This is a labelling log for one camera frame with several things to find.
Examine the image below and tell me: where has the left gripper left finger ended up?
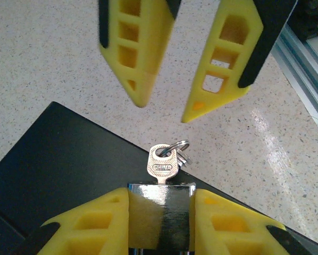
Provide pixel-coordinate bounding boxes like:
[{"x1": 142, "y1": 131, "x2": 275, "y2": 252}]
[{"x1": 15, "y1": 187, "x2": 130, "y2": 255}]

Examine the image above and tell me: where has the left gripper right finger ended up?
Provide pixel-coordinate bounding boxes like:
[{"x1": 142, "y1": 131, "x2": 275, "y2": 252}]
[{"x1": 189, "y1": 189, "x2": 313, "y2": 255}]

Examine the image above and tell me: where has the chrome padlock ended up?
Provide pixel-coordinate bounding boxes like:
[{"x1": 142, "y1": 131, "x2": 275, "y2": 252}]
[{"x1": 127, "y1": 182, "x2": 196, "y2": 255}]

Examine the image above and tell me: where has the starry night print box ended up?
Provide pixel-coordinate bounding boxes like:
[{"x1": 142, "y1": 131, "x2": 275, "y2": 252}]
[{"x1": 0, "y1": 100, "x2": 318, "y2": 255}]

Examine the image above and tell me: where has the silver key stamped CHINA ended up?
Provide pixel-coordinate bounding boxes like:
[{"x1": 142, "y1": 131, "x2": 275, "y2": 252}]
[{"x1": 147, "y1": 143, "x2": 180, "y2": 185}]

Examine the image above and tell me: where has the small plain silver key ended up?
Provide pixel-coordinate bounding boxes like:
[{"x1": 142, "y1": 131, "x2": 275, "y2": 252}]
[{"x1": 176, "y1": 150, "x2": 192, "y2": 168}]

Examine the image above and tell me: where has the long aluminium frame rail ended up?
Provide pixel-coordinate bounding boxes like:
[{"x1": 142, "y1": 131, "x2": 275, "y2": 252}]
[{"x1": 270, "y1": 22, "x2": 318, "y2": 128}]

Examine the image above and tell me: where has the silver key ring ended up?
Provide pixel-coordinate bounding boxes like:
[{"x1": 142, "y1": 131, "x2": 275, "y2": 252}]
[{"x1": 158, "y1": 139, "x2": 191, "y2": 158}]

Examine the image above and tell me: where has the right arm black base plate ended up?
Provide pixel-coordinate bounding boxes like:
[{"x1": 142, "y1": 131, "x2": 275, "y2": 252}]
[{"x1": 288, "y1": 0, "x2": 318, "y2": 40}]

